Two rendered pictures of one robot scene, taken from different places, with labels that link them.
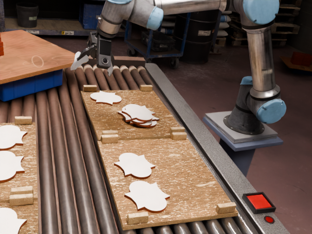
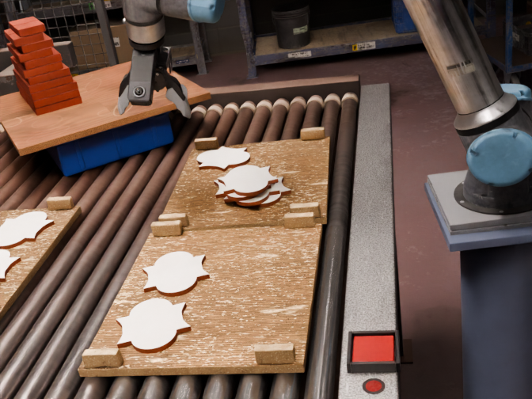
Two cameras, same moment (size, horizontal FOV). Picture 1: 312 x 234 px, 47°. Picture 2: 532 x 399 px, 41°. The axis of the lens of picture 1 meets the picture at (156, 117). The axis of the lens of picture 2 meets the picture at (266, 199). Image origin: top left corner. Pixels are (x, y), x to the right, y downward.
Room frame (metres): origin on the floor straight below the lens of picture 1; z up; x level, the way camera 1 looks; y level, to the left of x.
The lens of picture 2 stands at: (0.14, -0.73, 1.62)
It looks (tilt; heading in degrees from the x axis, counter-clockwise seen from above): 27 degrees down; 34
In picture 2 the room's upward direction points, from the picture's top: 9 degrees counter-clockwise
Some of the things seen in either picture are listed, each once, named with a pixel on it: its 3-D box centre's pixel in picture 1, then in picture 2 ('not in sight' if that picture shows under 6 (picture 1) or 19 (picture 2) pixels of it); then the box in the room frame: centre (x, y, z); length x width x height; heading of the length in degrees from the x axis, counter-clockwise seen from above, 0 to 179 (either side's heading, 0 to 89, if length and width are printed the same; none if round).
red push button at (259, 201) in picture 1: (258, 203); (374, 351); (0.90, -0.36, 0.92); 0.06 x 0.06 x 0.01; 22
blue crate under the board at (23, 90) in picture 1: (14, 71); (101, 127); (1.46, 0.66, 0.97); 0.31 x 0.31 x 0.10; 57
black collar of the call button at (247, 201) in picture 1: (258, 202); (373, 351); (0.90, -0.36, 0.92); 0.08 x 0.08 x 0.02; 22
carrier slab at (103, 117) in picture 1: (129, 112); (251, 181); (1.34, 0.11, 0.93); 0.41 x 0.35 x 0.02; 24
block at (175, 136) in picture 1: (178, 136); (299, 220); (1.18, -0.10, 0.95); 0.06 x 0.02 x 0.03; 112
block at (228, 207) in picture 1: (226, 207); (275, 353); (0.82, -0.25, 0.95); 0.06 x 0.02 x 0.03; 112
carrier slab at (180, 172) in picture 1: (160, 175); (214, 290); (0.95, -0.05, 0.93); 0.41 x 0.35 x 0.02; 22
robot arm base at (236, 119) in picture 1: (246, 114); (500, 171); (1.49, -0.40, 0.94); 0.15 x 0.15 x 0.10
